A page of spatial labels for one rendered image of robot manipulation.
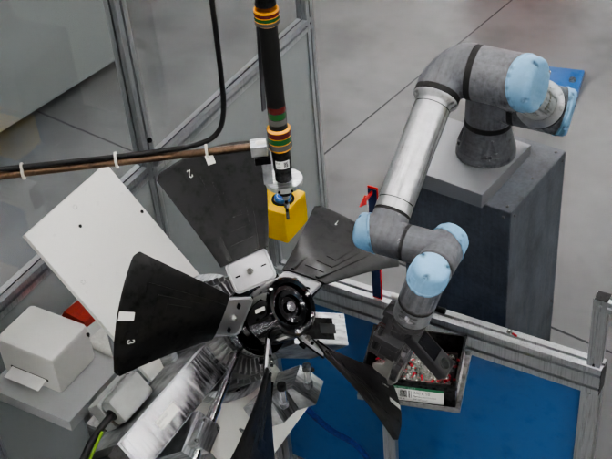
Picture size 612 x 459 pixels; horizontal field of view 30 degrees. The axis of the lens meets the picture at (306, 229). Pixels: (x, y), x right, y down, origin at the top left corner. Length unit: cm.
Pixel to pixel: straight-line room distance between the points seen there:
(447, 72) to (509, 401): 86
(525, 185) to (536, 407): 54
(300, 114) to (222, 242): 151
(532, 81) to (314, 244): 56
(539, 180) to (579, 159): 182
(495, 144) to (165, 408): 111
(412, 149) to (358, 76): 295
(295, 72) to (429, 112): 134
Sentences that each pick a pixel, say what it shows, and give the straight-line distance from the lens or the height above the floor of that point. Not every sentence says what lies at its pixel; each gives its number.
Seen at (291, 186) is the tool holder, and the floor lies 145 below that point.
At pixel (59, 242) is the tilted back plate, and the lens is 230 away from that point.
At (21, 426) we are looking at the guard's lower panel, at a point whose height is 63.
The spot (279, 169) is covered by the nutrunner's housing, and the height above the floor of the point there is 148.
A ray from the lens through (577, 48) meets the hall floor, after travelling 544.
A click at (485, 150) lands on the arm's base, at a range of 283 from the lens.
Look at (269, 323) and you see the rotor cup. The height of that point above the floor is 122.
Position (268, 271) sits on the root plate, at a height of 125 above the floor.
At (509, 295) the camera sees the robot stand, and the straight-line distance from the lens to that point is 296.
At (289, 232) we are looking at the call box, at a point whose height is 101.
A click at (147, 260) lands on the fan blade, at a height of 142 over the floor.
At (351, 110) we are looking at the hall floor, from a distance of 500.
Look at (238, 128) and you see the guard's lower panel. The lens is 338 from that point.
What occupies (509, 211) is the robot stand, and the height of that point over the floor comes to 100.
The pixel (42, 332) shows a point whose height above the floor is 97.
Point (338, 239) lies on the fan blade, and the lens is 243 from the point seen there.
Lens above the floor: 270
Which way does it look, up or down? 39 degrees down
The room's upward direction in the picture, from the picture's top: 5 degrees counter-clockwise
